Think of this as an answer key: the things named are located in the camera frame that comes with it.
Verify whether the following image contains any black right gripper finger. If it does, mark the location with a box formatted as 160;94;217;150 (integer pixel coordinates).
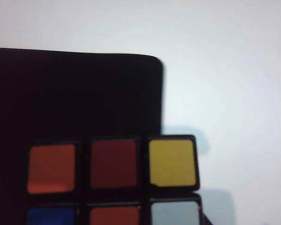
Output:
200;206;214;225

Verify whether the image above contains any multicoloured Rubik's cube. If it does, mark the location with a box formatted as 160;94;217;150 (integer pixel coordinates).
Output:
25;134;202;225

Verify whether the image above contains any black mouse pad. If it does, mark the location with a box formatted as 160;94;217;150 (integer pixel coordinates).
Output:
0;47;164;225

